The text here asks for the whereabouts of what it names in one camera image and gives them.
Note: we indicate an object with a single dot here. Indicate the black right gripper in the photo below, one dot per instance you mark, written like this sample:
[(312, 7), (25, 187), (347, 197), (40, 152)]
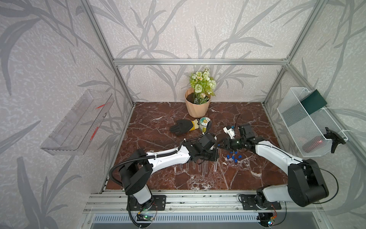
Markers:
[(227, 143)]

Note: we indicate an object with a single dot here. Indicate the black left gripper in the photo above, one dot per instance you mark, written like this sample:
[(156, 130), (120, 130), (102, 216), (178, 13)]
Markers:
[(215, 156)]

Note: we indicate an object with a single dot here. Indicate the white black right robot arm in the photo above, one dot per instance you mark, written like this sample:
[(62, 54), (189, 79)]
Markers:
[(305, 184)]

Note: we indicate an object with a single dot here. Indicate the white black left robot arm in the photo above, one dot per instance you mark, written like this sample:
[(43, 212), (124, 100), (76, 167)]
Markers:
[(136, 171)]

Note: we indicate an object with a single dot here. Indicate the green yellow labelled round tin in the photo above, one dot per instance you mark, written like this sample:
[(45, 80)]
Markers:
[(203, 123)]

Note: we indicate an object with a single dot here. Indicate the black work glove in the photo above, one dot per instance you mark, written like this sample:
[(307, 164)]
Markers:
[(183, 126)]

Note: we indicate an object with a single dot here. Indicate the beige ribbed flower pot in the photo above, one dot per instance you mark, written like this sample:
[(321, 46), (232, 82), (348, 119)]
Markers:
[(194, 110)]

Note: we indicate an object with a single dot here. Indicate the green white artificial flowers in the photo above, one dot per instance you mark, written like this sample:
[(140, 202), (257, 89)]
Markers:
[(203, 86)]

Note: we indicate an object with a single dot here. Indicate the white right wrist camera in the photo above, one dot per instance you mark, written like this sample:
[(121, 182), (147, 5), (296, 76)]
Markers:
[(230, 131)]

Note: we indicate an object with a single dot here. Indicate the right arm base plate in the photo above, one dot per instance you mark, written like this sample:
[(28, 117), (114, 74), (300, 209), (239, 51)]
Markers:
[(253, 202)]

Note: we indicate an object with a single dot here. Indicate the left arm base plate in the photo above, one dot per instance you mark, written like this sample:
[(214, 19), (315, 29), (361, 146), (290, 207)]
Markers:
[(157, 202)]

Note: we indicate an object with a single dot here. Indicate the white wire mesh basket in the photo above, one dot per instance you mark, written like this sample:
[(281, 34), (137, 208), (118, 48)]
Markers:
[(307, 130)]

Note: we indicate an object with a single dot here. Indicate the aluminium frame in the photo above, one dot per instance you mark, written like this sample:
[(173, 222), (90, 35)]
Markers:
[(256, 51)]

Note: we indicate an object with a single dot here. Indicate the clear plastic wall shelf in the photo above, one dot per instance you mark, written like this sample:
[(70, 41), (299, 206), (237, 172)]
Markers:
[(77, 130)]

